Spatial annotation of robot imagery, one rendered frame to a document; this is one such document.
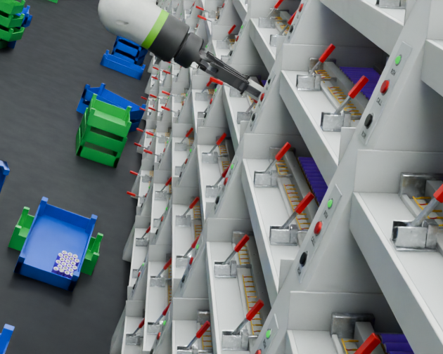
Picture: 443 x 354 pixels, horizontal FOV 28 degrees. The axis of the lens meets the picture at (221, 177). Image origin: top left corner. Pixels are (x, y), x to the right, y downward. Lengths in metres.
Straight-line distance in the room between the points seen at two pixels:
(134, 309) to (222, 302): 1.11
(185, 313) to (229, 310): 0.35
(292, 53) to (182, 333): 0.60
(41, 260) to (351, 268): 2.05
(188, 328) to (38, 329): 0.94
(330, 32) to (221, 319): 0.58
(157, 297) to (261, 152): 0.74
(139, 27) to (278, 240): 0.73
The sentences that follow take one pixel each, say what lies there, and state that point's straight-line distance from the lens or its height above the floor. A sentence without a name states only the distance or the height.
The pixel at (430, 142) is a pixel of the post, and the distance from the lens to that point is 1.02.
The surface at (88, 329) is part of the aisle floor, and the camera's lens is 2.78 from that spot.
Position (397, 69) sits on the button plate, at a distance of 1.03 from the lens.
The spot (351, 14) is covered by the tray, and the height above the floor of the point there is 1.23.
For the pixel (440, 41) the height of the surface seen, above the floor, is 1.26.
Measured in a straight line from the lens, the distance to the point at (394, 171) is 1.02.
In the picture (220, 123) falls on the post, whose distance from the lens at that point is 2.42.
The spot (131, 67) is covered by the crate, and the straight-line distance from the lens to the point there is 6.49.
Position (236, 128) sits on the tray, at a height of 0.89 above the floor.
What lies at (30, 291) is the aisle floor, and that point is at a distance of 2.87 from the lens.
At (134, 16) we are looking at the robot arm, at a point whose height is 1.03.
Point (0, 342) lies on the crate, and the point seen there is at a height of 0.37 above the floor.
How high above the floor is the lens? 1.30
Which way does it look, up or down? 16 degrees down
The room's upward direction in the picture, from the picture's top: 23 degrees clockwise
